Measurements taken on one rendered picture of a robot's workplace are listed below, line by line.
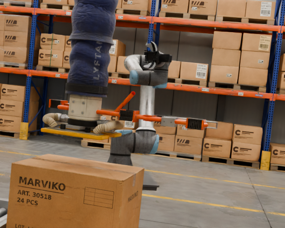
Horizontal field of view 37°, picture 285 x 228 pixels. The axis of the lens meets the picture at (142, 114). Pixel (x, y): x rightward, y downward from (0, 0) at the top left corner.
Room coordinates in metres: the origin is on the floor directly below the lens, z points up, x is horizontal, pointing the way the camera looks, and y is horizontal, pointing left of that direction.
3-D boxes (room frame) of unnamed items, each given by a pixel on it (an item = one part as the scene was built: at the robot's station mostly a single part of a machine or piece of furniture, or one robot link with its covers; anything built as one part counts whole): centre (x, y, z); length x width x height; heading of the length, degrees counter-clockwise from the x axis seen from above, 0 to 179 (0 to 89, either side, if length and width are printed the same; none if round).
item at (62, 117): (2.27, 0.31, 1.18); 0.34 x 0.25 x 0.06; 73
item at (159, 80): (2.71, -0.08, 1.46); 0.12 x 0.09 x 0.12; 98
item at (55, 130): (2.18, 0.34, 1.14); 0.34 x 0.10 x 0.05; 73
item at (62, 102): (2.61, 0.52, 1.24); 0.09 x 0.08 x 0.05; 163
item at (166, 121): (2.13, -0.14, 1.23); 0.07 x 0.07 x 0.04; 73
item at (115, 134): (2.36, 0.28, 1.14); 0.34 x 0.10 x 0.05; 73
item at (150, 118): (2.33, 0.08, 1.24); 0.93 x 0.30 x 0.04; 73
